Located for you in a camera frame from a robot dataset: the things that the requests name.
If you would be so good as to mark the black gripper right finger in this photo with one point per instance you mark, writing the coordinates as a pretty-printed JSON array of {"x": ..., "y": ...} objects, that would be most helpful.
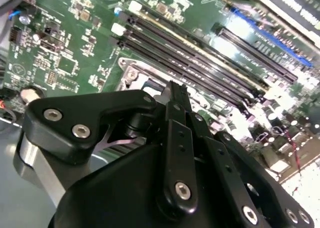
[{"x": 225, "y": 168}]

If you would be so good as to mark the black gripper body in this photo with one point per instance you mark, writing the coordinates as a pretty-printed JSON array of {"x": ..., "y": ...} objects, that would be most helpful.
[{"x": 112, "y": 200}]

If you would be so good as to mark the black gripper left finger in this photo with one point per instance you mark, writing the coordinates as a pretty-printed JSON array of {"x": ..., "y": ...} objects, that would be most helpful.
[{"x": 75, "y": 112}]

